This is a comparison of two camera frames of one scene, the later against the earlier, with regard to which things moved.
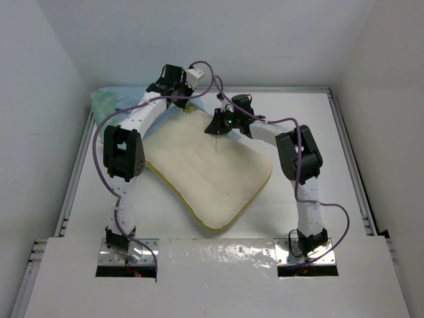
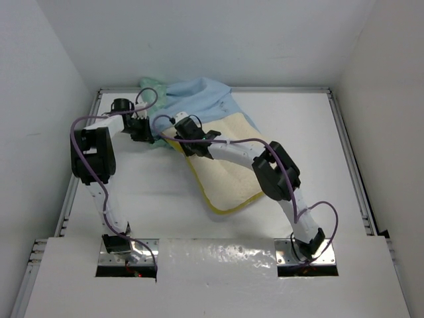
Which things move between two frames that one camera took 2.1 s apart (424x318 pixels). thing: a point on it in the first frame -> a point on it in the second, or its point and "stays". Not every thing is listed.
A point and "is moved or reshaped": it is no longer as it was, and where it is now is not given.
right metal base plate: [288, 253] stays
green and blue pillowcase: [112, 105] is moved or reshaped
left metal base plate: [138, 254] stays
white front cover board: [218, 278] stays
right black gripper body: [226, 120] -> [188, 147]
